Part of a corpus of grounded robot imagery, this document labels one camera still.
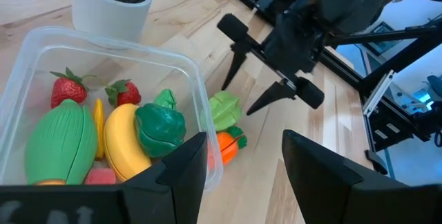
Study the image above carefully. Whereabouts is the orange toy carrot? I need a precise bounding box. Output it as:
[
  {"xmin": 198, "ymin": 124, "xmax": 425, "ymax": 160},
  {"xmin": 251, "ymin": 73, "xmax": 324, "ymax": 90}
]
[{"xmin": 206, "ymin": 125, "xmax": 249, "ymax": 169}]

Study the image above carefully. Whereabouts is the light green toy lettuce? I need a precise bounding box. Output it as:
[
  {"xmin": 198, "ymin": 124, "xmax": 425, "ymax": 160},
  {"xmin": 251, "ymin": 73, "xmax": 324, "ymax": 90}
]
[{"xmin": 208, "ymin": 90, "xmax": 242, "ymax": 132}]

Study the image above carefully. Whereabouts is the green toy corn husk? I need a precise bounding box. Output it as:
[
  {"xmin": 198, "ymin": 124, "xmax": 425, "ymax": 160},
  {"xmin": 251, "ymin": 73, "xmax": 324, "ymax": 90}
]
[{"xmin": 24, "ymin": 98, "xmax": 99, "ymax": 186}]

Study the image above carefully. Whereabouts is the red toy strawberry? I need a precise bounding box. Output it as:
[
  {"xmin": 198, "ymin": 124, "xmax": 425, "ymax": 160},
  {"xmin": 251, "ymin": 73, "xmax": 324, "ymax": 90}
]
[
  {"xmin": 104, "ymin": 79, "xmax": 142, "ymax": 108},
  {"xmin": 50, "ymin": 66, "xmax": 97, "ymax": 109}
]

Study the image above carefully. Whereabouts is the green toy bell pepper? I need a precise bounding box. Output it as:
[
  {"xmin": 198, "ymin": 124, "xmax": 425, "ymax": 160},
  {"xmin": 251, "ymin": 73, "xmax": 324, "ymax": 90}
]
[{"xmin": 134, "ymin": 102, "xmax": 187, "ymax": 158}]

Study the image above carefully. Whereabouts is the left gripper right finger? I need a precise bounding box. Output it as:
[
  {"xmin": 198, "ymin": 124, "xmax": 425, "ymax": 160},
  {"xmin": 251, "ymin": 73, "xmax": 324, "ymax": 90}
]
[{"xmin": 282, "ymin": 129, "xmax": 363, "ymax": 224}]

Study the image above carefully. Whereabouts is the green plant in white pot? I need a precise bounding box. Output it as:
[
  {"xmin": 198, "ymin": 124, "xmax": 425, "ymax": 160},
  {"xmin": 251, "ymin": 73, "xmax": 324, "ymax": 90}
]
[{"xmin": 71, "ymin": 0, "xmax": 153, "ymax": 44}]

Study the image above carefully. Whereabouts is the clear plastic tupperware container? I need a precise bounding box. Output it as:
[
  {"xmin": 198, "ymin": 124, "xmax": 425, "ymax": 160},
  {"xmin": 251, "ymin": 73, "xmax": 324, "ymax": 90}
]
[{"xmin": 0, "ymin": 26, "xmax": 224, "ymax": 192}]

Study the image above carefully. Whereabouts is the yellow toy banana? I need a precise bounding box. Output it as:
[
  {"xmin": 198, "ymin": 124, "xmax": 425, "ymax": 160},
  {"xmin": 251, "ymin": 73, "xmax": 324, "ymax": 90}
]
[{"xmin": 103, "ymin": 102, "xmax": 153, "ymax": 183}]

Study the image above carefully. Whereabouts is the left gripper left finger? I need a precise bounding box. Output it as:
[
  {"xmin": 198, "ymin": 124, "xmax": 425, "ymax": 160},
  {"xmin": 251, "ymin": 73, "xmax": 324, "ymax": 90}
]
[{"xmin": 122, "ymin": 131, "xmax": 209, "ymax": 224}]

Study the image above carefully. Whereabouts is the pink toy candy piece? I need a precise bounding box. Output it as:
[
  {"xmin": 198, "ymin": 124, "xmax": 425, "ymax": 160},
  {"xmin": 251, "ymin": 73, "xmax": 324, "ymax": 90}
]
[{"xmin": 84, "ymin": 167, "xmax": 117, "ymax": 186}]

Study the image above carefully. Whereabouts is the yellow toy chili pepper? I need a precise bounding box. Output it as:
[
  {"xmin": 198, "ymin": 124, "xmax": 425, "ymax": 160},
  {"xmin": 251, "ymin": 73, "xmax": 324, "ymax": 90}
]
[{"xmin": 92, "ymin": 98, "xmax": 106, "ymax": 159}]

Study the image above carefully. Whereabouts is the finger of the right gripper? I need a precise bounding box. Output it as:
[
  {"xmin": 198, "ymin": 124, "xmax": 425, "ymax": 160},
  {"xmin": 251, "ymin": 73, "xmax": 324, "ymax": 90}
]
[
  {"xmin": 245, "ymin": 80, "xmax": 297, "ymax": 117},
  {"xmin": 220, "ymin": 42, "xmax": 249, "ymax": 92}
]

